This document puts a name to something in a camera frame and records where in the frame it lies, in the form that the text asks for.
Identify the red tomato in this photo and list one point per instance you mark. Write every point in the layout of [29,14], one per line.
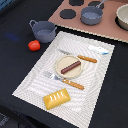
[34,45]

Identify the yellow bread loaf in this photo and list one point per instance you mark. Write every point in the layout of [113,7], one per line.
[55,99]

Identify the white blue fish toy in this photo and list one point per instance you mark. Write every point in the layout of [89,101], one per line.
[98,50]

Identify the round wooden plate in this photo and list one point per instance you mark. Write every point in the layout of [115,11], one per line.
[65,62]

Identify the brown sausage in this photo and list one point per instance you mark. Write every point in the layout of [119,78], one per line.
[70,67]

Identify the beige woven placemat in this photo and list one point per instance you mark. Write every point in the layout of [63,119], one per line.
[78,111]

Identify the brown toy stove top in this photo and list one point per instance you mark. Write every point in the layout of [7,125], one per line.
[106,28]

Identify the grey saucepan on stove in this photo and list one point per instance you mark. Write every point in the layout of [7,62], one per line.
[92,15]

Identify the beige bowl on stove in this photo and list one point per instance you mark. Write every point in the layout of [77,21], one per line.
[122,14]

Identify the fork with orange handle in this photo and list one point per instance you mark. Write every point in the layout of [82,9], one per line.
[66,81]

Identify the knife with orange handle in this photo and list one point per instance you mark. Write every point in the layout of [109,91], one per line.
[79,56]

